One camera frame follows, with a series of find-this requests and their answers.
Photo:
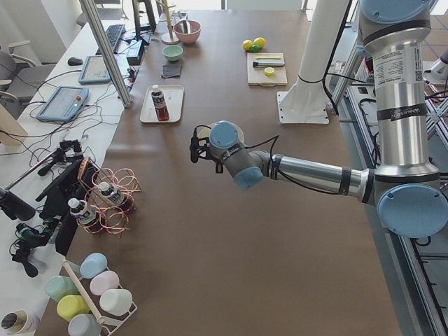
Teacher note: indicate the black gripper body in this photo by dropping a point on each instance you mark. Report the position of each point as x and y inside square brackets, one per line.
[219, 165]

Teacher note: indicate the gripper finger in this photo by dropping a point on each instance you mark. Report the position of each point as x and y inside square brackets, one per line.
[194, 149]

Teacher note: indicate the white round plate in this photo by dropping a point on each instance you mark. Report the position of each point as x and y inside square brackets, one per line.
[204, 132]

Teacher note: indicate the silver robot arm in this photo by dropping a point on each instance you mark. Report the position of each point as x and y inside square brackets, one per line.
[405, 188]

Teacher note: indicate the cream rabbit tray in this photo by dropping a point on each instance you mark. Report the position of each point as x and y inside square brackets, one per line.
[173, 95]

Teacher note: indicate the dark tea bottle on tray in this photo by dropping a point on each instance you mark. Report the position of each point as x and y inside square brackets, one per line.
[159, 103]

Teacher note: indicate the grey folded cloth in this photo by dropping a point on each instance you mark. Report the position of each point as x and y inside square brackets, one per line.
[171, 70]

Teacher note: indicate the tea bottle in rack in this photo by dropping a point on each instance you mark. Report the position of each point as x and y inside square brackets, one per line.
[115, 197]
[86, 216]

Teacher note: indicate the mint green bowl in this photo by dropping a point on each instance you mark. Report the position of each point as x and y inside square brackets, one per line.
[173, 53]

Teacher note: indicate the steel cylindrical muddler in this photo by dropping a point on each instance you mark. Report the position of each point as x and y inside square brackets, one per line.
[260, 64]

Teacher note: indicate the wooden cutting board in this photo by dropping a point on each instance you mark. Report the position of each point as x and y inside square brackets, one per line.
[256, 76]

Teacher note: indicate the half lemon slice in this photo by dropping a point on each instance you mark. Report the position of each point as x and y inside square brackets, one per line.
[269, 71]

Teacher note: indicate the yellow plastic knife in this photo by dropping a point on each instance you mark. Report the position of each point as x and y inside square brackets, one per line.
[268, 57]

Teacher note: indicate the round wooden stand base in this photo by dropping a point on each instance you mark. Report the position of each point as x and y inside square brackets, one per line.
[169, 39]

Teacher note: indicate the green lime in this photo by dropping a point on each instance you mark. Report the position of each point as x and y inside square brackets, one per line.
[255, 48]

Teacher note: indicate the yellow lemon near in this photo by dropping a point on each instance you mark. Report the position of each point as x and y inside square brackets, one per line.
[247, 44]

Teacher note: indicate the yellow lemon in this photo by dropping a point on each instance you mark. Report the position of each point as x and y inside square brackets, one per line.
[247, 44]
[260, 42]

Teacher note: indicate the pink ice bowl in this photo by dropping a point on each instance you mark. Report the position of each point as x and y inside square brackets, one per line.
[187, 31]

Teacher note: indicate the yellow lemon far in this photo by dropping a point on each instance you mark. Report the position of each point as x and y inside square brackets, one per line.
[260, 42]

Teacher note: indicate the blue teach pendant far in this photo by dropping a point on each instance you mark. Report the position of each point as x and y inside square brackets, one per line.
[94, 71]

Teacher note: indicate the blue teach pendant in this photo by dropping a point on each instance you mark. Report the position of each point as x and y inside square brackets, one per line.
[64, 104]
[94, 71]

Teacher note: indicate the blue teach pendant near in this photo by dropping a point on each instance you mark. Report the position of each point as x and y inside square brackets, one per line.
[64, 104]

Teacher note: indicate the black keyboard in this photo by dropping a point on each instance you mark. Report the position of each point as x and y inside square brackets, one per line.
[113, 34]

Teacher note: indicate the pastel cup rack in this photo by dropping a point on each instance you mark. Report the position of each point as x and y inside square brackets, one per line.
[90, 298]

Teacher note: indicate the copper wire bottle rack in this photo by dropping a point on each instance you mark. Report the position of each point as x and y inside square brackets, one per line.
[114, 221]

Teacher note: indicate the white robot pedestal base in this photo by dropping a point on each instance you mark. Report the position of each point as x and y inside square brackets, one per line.
[305, 102]

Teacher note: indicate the aluminium frame post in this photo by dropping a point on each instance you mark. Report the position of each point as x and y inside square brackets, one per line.
[92, 16]

